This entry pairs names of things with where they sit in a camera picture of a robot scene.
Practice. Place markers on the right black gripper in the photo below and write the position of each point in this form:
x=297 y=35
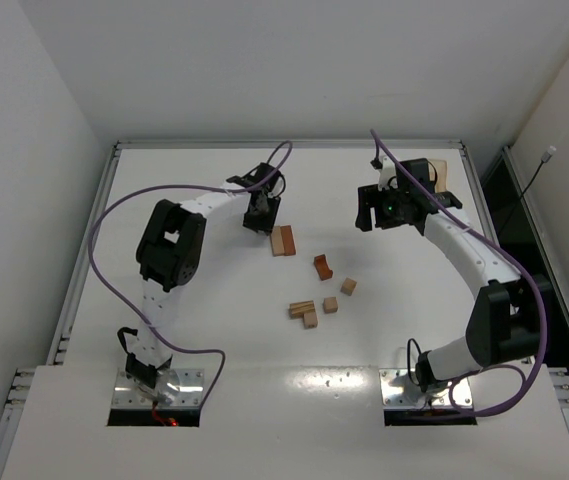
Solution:
x=369 y=207

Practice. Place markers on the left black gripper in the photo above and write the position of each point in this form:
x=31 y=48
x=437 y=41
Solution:
x=259 y=220

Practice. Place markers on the reddish long wood block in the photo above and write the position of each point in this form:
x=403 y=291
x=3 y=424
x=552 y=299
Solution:
x=288 y=240

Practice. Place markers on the clear amber plastic box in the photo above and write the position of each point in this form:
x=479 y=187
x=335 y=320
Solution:
x=438 y=170

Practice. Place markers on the reddish arch wood block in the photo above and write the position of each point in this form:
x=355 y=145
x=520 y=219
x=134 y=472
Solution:
x=322 y=268

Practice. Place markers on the light long wood block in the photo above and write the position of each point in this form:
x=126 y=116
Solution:
x=276 y=241

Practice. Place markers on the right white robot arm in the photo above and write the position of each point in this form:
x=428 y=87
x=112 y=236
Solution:
x=504 y=324

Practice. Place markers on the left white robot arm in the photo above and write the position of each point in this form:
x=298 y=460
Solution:
x=169 y=254

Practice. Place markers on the striped zebrawood block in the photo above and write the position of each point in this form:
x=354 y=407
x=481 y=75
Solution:
x=299 y=309

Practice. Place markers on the small light wood cube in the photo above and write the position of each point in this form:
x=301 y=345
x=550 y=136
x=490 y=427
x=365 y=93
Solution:
x=310 y=320

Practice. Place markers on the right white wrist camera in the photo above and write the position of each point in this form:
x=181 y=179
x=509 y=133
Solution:
x=386 y=170

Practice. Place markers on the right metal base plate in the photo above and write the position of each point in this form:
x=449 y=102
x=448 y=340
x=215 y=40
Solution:
x=400 y=394

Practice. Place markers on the metal base plate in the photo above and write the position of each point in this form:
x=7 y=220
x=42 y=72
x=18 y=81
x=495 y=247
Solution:
x=400 y=394
x=176 y=389

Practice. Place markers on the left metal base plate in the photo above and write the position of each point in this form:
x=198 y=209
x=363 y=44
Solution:
x=176 y=389

